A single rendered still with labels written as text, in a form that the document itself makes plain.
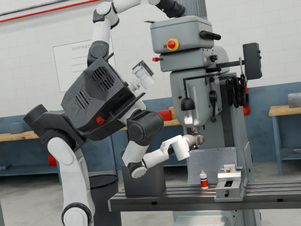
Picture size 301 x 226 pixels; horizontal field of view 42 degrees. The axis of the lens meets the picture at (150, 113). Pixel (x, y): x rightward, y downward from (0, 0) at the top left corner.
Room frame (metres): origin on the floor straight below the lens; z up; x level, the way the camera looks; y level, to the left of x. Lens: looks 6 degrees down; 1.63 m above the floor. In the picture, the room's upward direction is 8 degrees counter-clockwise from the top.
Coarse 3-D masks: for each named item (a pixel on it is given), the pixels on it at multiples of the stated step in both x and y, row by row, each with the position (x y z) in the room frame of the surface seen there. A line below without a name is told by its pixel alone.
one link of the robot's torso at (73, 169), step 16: (48, 144) 1.79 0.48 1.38; (64, 144) 1.80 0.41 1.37; (64, 160) 1.79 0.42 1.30; (80, 160) 1.86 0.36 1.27; (64, 176) 1.81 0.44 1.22; (80, 176) 1.81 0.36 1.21; (64, 192) 1.83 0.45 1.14; (80, 192) 1.83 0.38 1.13; (64, 208) 1.81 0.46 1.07; (80, 208) 1.80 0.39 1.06
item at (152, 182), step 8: (152, 168) 2.23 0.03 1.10; (160, 168) 2.29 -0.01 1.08; (128, 176) 2.30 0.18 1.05; (144, 176) 2.25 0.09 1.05; (152, 176) 2.23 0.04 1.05; (160, 176) 2.28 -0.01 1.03; (128, 184) 2.30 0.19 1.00; (136, 184) 2.28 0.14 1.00; (144, 184) 2.26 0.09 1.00; (152, 184) 2.23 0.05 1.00; (160, 184) 2.26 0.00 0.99; (128, 192) 2.30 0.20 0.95; (136, 192) 2.28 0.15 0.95; (144, 192) 2.26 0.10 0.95; (152, 192) 2.24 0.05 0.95; (160, 192) 2.25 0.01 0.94
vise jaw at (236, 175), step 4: (220, 172) 2.14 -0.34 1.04; (224, 172) 2.13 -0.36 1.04; (232, 172) 2.10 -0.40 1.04; (236, 172) 2.09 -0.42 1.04; (240, 172) 2.08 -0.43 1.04; (220, 176) 2.10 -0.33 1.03; (224, 176) 2.09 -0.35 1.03; (228, 176) 2.09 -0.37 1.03; (232, 176) 2.08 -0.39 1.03; (236, 176) 2.07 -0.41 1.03; (240, 176) 2.06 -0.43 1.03; (220, 180) 2.10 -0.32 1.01; (224, 180) 2.09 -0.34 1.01; (228, 180) 2.08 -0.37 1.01; (232, 180) 2.08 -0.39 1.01; (236, 180) 2.07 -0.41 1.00; (240, 180) 2.06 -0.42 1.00
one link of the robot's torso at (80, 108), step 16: (96, 64) 1.75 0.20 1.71; (80, 80) 1.76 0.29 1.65; (96, 80) 1.72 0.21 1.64; (112, 80) 1.90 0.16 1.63; (64, 96) 1.79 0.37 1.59; (80, 96) 1.74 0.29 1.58; (96, 96) 1.70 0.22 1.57; (112, 96) 1.67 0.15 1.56; (128, 96) 1.74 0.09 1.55; (80, 112) 1.73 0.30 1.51; (96, 112) 1.68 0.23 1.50; (112, 112) 1.75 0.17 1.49; (128, 112) 1.76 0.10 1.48; (80, 128) 1.73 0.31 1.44; (96, 128) 1.76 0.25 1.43; (112, 128) 1.82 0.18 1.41
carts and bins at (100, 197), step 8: (96, 176) 4.22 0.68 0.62; (104, 176) 4.20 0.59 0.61; (112, 176) 4.15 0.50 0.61; (96, 184) 4.21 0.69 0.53; (104, 184) 4.20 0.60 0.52; (112, 184) 3.86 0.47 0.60; (96, 192) 3.76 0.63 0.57; (104, 192) 3.79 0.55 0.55; (112, 192) 3.85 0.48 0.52; (96, 200) 3.77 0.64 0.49; (104, 200) 3.79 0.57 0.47; (96, 208) 3.77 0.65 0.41; (104, 208) 3.79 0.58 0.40; (96, 216) 3.78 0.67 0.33; (104, 216) 3.79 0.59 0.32; (112, 216) 3.83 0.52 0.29; (120, 216) 3.98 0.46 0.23; (96, 224) 3.78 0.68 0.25; (104, 224) 3.79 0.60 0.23; (112, 224) 3.83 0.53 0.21; (120, 224) 3.95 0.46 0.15
